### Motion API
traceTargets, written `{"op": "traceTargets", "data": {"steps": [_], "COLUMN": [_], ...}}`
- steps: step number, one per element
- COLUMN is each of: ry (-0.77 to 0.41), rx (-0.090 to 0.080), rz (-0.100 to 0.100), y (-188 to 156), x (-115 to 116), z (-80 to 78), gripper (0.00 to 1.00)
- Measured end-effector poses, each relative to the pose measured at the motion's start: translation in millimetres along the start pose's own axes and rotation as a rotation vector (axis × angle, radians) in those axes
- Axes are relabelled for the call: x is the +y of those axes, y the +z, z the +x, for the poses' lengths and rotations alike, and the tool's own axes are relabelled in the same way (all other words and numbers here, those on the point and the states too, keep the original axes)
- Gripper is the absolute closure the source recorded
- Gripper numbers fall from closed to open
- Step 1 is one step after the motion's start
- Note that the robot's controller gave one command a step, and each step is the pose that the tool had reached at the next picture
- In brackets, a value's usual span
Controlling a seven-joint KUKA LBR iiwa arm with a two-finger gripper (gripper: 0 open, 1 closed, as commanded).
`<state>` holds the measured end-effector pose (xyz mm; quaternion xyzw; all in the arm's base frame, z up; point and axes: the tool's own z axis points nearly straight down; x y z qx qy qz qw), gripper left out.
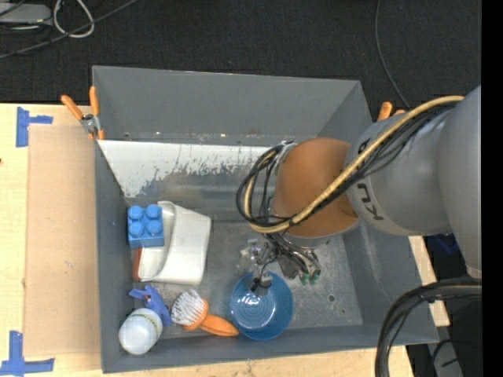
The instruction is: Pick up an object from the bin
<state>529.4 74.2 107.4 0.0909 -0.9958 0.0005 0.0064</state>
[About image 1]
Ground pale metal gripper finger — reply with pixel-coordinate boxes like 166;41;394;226
240;239;263;259
251;251;274;292

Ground orange brush white bristles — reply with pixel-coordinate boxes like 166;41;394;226
170;288;240;338

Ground blue toy building brick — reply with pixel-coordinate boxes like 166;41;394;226
126;203;166;250

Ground white plastic container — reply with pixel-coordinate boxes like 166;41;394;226
137;200;213;287

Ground white spray bottle blue trigger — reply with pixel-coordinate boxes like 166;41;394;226
117;284;174;356

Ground blue plastic bowl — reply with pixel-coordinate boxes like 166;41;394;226
229;269;295;342

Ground orange flat piece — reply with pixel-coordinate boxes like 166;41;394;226
131;247;144;283

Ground grey metal bin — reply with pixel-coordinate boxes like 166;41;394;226
90;65;441;374

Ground brown cardboard board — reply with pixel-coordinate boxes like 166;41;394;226
22;125;104;359

